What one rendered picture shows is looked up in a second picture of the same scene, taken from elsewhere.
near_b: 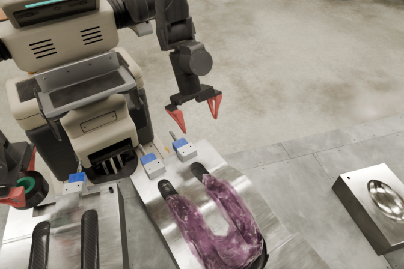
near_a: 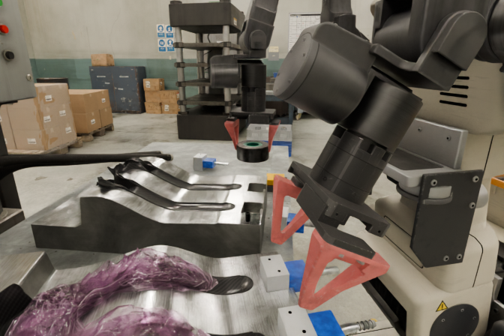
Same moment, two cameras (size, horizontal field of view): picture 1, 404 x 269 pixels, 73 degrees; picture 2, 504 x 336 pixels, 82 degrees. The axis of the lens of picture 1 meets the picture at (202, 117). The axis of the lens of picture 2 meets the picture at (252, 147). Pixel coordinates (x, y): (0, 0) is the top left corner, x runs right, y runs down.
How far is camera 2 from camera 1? 0.70 m
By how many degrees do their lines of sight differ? 93
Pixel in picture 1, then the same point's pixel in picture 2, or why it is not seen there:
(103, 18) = (480, 64)
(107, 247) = (185, 215)
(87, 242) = (202, 207)
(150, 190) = (239, 267)
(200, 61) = (292, 61)
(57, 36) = not seen: hidden behind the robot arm
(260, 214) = not seen: outside the picture
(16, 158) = (249, 107)
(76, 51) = (427, 108)
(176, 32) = (390, 28)
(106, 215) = (220, 214)
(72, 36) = not seen: hidden behind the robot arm
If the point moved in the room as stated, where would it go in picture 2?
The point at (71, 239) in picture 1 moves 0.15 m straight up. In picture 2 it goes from (211, 199) to (209, 137)
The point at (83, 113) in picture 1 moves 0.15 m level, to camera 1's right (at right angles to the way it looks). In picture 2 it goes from (399, 208) to (406, 249)
